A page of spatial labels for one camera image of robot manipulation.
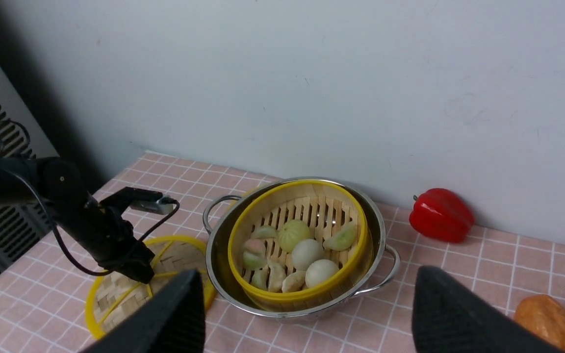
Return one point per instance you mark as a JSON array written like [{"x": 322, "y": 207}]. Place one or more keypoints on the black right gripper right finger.
[{"x": 447, "y": 317}]

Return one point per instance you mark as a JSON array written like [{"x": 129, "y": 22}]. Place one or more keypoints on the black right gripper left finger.
[{"x": 173, "y": 321}]

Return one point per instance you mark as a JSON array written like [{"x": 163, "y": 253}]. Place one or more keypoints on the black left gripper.
[{"x": 111, "y": 242}]

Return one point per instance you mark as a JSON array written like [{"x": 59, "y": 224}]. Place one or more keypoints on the yellow woven steamer lid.
[{"x": 115, "y": 297}]

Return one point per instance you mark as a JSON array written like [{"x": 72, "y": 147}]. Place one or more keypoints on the yellow bamboo steamer basket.
[{"x": 324, "y": 208}]

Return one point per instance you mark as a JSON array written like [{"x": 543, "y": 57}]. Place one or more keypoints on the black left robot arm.
[{"x": 56, "y": 185}]

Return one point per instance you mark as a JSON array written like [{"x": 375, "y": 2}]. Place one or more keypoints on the stainless steel pot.
[{"x": 221, "y": 214}]

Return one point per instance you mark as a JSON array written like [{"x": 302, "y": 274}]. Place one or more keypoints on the orange potato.
[{"x": 543, "y": 316}]

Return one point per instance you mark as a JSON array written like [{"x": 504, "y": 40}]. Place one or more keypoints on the red bell pepper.
[{"x": 441, "y": 215}]

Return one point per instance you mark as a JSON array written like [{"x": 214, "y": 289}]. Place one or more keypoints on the pink green dumpling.
[{"x": 253, "y": 256}]

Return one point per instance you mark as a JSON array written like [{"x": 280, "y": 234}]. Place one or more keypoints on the white dumpling left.
[{"x": 277, "y": 276}]

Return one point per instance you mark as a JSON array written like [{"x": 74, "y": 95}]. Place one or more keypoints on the white dumpling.
[
  {"x": 277, "y": 276},
  {"x": 293, "y": 282}
]

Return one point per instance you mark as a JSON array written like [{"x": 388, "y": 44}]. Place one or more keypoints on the white dumpling right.
[{"x": 293, "y": 282}]

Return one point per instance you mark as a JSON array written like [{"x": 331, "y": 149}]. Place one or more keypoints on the green dumpling back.
[{"x": 343, "y": 239}]

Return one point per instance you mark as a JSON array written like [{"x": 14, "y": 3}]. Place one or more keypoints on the green dumpling left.
[{"x": 264, "y": 232}]

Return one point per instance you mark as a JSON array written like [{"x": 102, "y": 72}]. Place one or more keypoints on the white round bun right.
[{"x": 319, "y": 272}]

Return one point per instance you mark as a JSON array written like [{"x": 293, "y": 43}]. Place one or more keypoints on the white round bun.
[
  {"x": 319, "y": 272},
  {"x": 305, "y": 253}
]

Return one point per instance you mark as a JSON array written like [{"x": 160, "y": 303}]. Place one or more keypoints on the white round bun left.
[{"x": 305, "y": 253}]

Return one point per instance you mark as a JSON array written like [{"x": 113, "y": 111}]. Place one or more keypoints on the green round bun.
[{"x": 292, "y": 233}]

